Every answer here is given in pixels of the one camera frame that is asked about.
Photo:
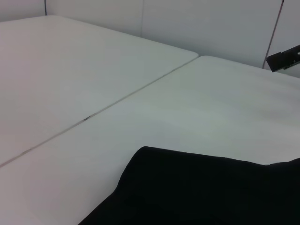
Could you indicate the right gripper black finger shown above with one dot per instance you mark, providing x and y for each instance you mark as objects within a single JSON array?
[{"x": 281, "y": 59}]

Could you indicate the black shirt with FREE print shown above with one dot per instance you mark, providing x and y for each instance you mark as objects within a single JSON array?
[{"x": 199, "y": 192}]

